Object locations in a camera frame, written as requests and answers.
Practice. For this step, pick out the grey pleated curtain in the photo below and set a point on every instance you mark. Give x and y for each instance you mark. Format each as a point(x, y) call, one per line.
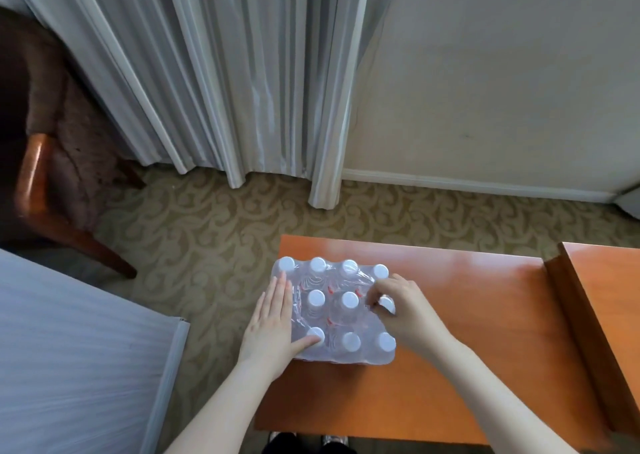
point(225, 68)

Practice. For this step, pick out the person's shoe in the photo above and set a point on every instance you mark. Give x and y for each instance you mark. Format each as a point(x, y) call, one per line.
point(281, 441)
point(336, 443)

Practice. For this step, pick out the brown wooden armchair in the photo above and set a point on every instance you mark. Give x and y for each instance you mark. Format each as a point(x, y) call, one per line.
point(55, 143)

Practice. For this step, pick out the shrink-wrapped pack of water bottles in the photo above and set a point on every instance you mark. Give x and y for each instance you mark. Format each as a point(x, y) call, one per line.
point(345, 313)

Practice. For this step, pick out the person's right forearm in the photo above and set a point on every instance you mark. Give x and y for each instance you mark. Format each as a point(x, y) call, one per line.
point(500, 398)

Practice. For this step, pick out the person's left thumb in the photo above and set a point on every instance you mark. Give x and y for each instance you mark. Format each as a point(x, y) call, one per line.
point(310, 341)

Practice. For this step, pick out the orange wooden furniture panel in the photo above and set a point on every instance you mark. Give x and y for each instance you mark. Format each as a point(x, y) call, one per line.
point(600, 318)

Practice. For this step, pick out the person's left forearm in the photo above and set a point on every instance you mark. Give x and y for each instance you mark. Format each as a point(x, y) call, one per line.
point(220, 411)

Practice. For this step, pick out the person's left hand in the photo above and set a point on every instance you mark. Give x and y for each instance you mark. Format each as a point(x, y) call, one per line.
point(267, 331)

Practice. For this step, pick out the white baseboard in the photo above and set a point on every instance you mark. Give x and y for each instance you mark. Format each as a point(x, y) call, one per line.
point(475, 184)

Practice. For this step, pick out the person's left shoe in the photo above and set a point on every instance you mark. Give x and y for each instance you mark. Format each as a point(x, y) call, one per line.
point(281, 441)

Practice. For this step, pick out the person's right hand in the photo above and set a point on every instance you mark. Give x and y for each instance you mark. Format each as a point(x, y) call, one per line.
point(412, 318)

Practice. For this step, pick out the person's right thumb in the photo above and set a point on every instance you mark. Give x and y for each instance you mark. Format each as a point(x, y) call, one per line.
point(384, 311)

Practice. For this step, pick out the white bed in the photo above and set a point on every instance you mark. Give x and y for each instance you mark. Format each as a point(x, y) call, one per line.
point(75, 358)

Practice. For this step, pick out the person's right shoe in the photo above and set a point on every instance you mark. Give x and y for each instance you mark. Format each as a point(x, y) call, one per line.
point(336, 443)

